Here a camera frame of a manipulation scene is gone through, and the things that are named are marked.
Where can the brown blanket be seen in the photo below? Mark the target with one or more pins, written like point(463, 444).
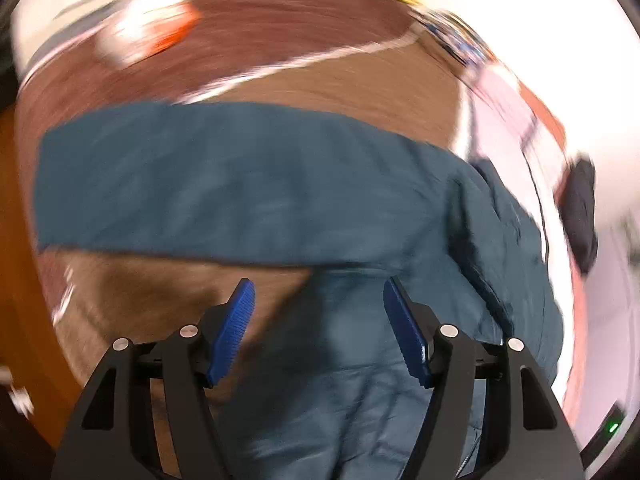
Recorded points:
point(325, 80)

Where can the teal puffer jacket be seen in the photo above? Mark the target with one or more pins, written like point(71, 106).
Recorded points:
point(225, 185)

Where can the wooden bed frame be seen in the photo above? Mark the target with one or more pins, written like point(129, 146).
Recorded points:
point(25, 260)

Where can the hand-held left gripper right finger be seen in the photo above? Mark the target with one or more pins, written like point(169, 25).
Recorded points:
point(407, 340)

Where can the orange and white pillow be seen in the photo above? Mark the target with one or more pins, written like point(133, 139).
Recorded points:
point(135, 30)

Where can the orange cloth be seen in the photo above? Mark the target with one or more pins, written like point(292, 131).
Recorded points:
point(545, 115)

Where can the colourful printed cloth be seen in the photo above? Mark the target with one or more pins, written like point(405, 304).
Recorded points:
point(460, 40)

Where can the pink grey striped blanket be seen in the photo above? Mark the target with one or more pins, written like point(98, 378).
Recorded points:
point(500, 105)

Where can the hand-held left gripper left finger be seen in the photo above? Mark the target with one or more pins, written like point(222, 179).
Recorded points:
point(235, 325)

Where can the dark cloth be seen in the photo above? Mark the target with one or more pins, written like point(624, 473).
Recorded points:
point(580, 210)

